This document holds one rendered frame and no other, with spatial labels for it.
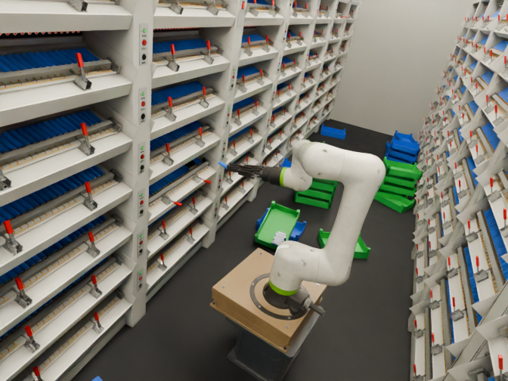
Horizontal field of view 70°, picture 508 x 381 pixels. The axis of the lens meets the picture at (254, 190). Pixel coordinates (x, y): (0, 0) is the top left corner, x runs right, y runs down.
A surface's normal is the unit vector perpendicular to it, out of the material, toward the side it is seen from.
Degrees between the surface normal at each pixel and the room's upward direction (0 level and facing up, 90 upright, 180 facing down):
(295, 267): 88
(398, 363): 0
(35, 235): 21
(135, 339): 0
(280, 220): 28
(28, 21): 111
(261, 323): 90
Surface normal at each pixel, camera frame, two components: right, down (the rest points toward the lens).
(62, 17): 0.79, 0.61
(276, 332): -0.53, 0.33
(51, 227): 0.47, -0.69
